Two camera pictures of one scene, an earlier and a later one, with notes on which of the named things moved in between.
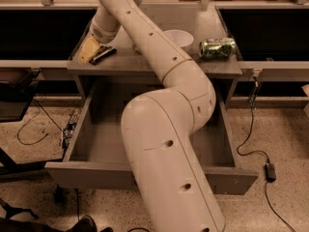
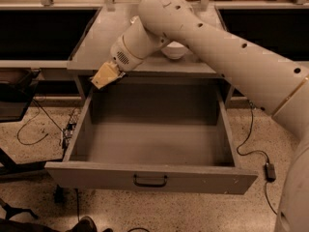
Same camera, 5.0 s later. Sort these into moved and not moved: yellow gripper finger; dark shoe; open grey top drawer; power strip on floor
Moved: yellow gripper finger
Not moved: power strip on floor; dark shoe; open grey top drawer
